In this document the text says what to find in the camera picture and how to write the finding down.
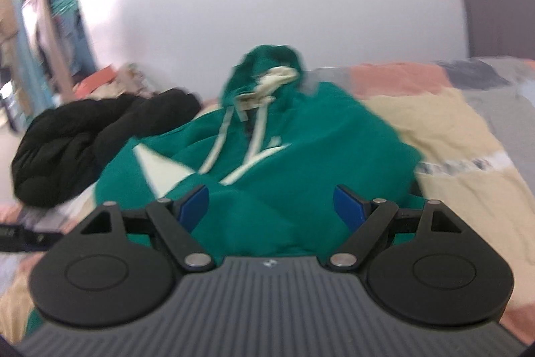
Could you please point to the black puffy jacket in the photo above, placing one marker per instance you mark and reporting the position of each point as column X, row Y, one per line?
column 83, row 148

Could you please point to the green hoodie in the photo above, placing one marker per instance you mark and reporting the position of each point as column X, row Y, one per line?
column 276, row 156

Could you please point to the row of hanging clothes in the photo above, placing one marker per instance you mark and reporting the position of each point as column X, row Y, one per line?
column 46, row 47

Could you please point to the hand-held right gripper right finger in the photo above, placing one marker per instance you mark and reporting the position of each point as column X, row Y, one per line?
column 349, row 208

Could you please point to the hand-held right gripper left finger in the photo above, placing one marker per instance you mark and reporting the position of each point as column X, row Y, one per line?
column 193, row 210

